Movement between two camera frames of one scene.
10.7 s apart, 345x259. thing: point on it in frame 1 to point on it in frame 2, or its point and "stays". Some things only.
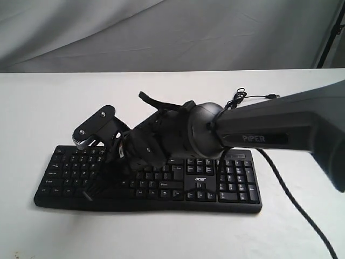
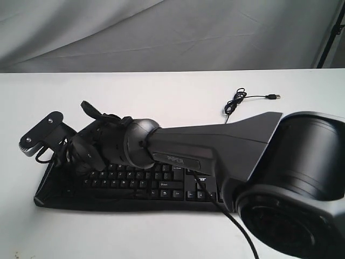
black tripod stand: (336, 28) stays
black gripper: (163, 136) to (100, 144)
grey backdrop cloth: (108, 35) stays
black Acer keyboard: (72, 176) stays
